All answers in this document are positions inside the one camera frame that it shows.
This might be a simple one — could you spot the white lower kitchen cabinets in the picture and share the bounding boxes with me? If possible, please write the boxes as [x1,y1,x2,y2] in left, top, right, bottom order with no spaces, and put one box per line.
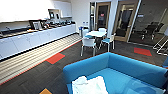
[0,23,78,61]

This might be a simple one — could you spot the wooden framed glass door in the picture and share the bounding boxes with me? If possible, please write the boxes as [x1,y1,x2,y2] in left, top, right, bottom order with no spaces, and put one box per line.
[94,1,112,32]
[113,0,138,43]

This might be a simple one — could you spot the black microwave oven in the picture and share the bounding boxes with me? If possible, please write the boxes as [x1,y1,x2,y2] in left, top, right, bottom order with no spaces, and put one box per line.
[28,19,44,31]

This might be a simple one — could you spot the white chair teal seat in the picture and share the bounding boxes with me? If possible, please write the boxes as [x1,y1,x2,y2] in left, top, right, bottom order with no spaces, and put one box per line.
[100,33,116,53]
[81,28,91,38]

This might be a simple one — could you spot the dark bin blue lid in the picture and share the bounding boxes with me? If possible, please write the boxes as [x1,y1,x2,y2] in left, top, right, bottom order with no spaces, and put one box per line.
[78,26,85,38]

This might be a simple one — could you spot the dark wall mounted appliance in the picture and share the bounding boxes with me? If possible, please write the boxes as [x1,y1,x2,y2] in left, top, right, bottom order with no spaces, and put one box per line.
[48,9,63,21]

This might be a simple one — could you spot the white kitchen cabinets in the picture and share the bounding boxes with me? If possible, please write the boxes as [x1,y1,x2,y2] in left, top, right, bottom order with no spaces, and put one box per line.
[0,23,78,61]
[0,0,74,24]

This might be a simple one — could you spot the blue sofa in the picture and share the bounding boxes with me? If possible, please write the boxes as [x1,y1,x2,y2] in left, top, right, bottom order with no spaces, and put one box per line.
[62,52,168,94]

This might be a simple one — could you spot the white upper kitchen cabinets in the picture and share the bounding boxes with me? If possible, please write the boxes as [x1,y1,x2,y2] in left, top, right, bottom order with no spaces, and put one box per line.
[0,0,74,24]

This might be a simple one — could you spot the black office chair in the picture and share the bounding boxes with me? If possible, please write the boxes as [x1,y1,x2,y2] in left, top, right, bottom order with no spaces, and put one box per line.
[141,22,164,40]

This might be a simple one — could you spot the white bar stool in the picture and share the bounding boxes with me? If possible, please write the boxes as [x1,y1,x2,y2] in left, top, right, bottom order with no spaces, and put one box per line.
[152,34,168,56]

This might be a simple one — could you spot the white t-shirt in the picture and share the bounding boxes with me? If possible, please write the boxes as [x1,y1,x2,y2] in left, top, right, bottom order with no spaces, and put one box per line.
[71,75,110,94]

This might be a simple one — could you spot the white square table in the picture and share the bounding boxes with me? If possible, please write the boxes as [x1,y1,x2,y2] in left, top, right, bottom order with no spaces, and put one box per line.
[85,30,108,48]

